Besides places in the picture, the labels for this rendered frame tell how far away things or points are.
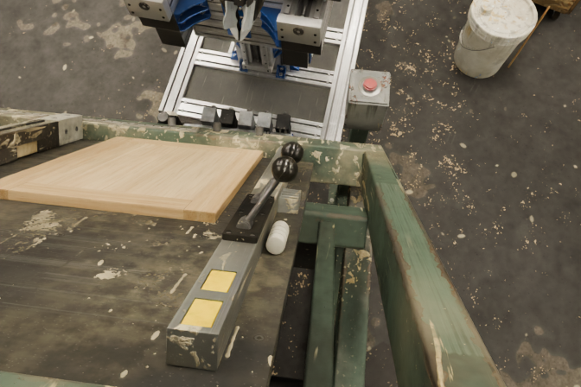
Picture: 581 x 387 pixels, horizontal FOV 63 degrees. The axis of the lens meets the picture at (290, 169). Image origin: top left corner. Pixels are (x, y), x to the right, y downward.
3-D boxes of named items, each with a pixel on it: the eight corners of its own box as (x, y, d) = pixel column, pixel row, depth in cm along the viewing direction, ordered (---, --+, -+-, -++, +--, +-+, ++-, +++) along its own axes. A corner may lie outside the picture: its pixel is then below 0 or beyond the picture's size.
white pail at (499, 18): (510, 41, 256) (552, -25, 212) (507, 88, 245) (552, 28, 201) (451, 31, 259) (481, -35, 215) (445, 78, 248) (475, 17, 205)
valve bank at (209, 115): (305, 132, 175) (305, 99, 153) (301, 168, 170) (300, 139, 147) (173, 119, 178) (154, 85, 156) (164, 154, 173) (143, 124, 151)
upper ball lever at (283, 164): (253, 233, 72) (304, 163, 68) (249, 243, 68) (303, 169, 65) (233, 219, 71) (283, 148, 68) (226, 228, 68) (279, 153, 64)
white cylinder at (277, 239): (284, 256, 72) (289, 237, 80) (285, 237, 71) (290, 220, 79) (264, 253, 72) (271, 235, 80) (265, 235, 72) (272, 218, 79)
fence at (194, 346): (296, 161, 137) (297, 147, 136) (216, 371, 45) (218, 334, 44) (279, 159, 138) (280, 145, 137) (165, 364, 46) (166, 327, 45)
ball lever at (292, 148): (264, 209, 83) (309, 148, 80) (261, 216, 80) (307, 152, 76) (246, 196, 83) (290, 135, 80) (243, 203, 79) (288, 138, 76)
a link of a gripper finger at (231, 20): (217, 47, 94) (216, 1, 88) (226, 34, 98) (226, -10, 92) (232, 50, 93) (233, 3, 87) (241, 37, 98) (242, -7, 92)
